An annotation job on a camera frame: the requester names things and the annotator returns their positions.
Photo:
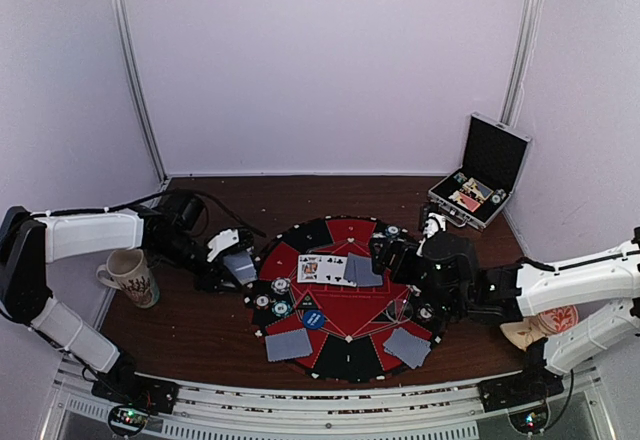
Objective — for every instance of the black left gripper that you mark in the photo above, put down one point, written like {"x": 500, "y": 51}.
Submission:
{"x": 216, "y": 270}

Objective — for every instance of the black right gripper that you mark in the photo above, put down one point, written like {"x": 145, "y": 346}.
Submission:
{"x": 392, "y": 247}

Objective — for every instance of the clear round dealer button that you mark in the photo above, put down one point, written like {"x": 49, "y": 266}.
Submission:
{"x": 399, "y": 311}

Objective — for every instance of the green chips stack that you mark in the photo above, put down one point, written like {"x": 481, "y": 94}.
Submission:
{"x": 392, "y": 231}

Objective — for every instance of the dealt blue card seat ten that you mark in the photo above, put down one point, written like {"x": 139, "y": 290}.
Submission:
{"x": 392, "y": 343}

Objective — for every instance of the face-down community card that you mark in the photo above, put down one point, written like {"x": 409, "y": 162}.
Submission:
{"x": 374, "y": 277}
{"x": 355, "y": 262}

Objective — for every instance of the blue cream chips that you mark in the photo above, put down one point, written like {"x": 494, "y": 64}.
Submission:
{"x": 281, "y": 286}

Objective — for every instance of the king of clubs card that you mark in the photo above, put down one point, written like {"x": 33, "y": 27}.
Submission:
{"x": 307, "y": 269}

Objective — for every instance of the blue small blind button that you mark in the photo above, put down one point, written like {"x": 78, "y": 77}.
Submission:
{"x": 313, "y": 319}

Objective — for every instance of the black triangular all-in marker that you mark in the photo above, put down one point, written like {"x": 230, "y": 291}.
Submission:
{"x": 306, "y": 302}

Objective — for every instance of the dealt blue card seat two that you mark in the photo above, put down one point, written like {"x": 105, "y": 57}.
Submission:
{"x": 289, "y": 345}

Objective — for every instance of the clubs number card face-up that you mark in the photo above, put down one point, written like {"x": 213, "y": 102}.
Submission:
{"x": 331, "y": 267}

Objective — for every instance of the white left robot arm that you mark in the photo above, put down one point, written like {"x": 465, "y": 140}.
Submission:
{"x": 188, "y": 229}

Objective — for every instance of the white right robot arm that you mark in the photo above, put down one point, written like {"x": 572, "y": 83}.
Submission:
{"x": 526, "y": 288}

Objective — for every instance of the white floral ceramic mug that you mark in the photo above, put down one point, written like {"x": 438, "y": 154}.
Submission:
{"x": 128, "y": 272}

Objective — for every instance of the aluminium poker case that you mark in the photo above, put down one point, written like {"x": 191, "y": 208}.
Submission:
{"x": 492, "y": 162}

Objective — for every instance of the cream floral plate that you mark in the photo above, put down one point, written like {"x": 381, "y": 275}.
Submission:
{"x": 524, "y": 333}

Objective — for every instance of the orange patterned small plate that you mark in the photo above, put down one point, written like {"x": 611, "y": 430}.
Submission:
{"x": 558, "y": 320}

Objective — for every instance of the round red black poker mat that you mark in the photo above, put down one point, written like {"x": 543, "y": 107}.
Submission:
{"x": 349, "y": 347}

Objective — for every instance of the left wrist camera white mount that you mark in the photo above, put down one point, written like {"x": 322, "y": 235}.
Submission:
{"x": 221, "y": 243}

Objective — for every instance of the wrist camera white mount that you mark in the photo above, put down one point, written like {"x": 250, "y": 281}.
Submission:
{"x": 431, "y": 222}
{"x": 221, "y": 243}

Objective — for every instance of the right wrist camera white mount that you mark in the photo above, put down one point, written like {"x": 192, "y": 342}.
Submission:
{"x": 431, "y": 222}

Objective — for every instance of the right aluminium frame post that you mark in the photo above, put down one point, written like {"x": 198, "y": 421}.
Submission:
{"x": 524, "y": 48}

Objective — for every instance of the aluminium frame post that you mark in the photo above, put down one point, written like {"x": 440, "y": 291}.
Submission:
{"x": 524, "y": 48}
{"x": 136, "y": 89}

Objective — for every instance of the left aluminium frame post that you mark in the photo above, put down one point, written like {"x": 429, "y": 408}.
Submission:
{"x": 136, "y": 89}

